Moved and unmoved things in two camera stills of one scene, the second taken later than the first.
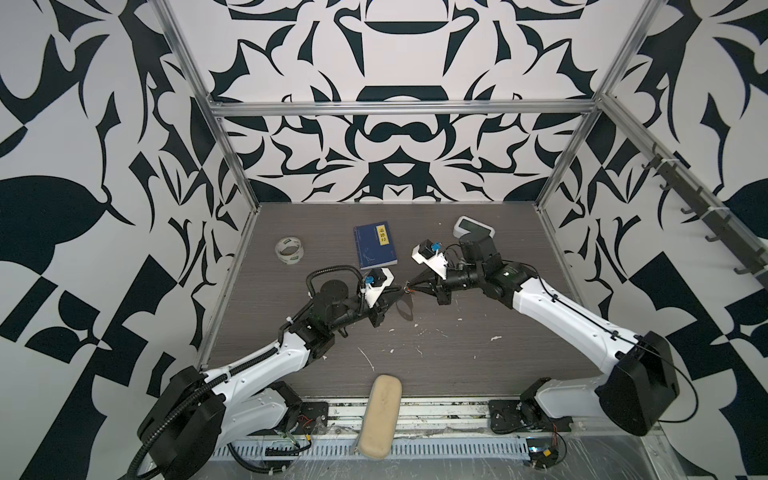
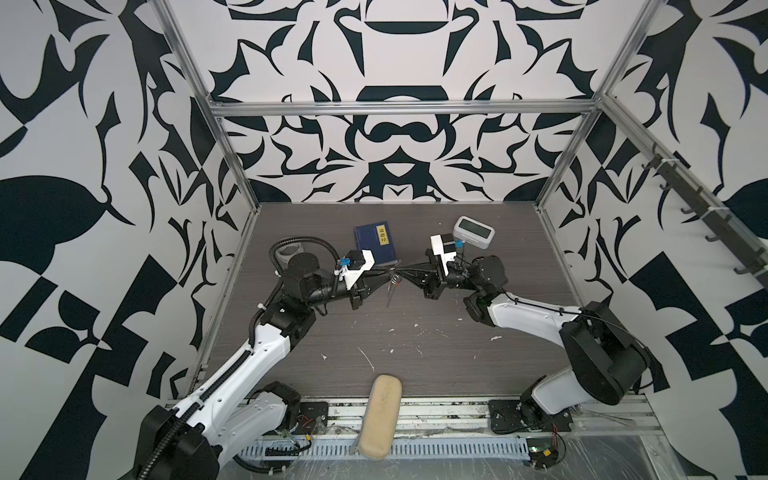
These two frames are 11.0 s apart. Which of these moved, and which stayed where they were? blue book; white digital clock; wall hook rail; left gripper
Moved: left gripper
Stayed: white digital clock; wall hook rail; blue book
